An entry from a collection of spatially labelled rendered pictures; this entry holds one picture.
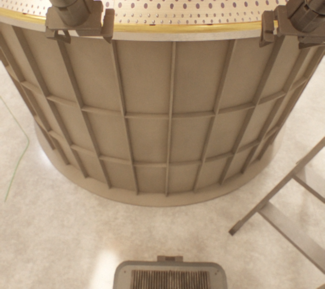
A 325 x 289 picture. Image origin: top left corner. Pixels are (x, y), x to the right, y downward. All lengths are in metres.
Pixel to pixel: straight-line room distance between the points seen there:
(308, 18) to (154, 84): 0.54
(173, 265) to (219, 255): 0.39
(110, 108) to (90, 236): 0.87
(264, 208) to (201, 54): 0.89
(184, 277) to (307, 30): 1.07
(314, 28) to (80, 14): 0.44
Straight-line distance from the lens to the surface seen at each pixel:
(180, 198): 1.59
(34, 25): 0.86
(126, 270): 1.24
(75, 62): 0.91
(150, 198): 1.59
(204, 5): 0.76
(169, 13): 0.73
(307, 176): 1.18
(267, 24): 0.55
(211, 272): 1.26
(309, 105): 2.57
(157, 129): 1.04
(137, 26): 0.71
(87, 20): 0.51
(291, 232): 1.39
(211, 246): 1.55
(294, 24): 0.54
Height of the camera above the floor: 1.48
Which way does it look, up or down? 49 degrees down
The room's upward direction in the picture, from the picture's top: 1 degrees clockwise
